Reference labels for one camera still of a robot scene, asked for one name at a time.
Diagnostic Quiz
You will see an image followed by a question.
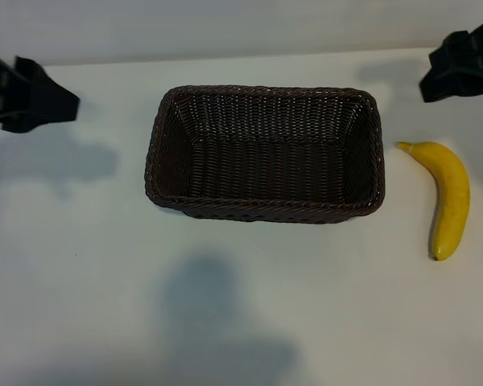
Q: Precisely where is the yellow banana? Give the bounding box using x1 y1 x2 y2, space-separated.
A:
396 140 471 262

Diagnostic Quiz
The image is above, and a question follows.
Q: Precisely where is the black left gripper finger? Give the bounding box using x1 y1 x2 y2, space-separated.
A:
14 55 52 84
2 78 81 133

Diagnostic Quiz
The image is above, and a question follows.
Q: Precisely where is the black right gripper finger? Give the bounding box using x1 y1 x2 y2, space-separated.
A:
428 31 474 77
419 74 483 104

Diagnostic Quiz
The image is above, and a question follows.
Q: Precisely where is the dark brown wicker basket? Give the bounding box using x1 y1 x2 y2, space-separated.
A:
144 84 386 225

